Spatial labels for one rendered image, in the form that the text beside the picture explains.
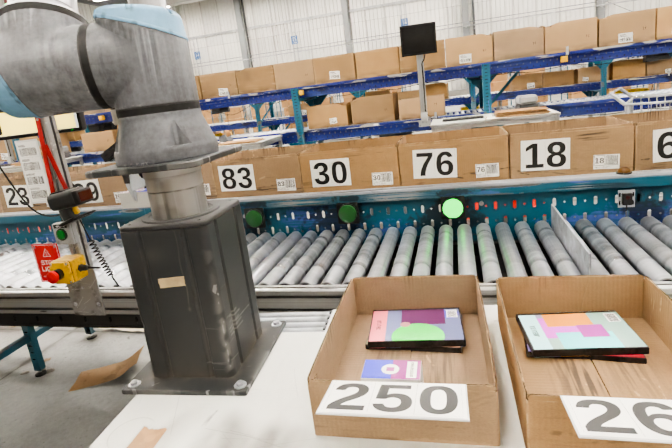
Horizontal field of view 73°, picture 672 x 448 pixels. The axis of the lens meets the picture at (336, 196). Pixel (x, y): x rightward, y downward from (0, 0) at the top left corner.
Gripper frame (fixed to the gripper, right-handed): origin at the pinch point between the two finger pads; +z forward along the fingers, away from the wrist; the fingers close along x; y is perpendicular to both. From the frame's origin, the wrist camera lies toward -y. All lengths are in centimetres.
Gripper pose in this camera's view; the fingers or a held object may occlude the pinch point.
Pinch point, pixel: (140, 194)
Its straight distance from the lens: 144.7
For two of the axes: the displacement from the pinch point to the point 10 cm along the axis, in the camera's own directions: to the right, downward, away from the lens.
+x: 2.4, -2.4, 9.4
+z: 1.2, 9.7, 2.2
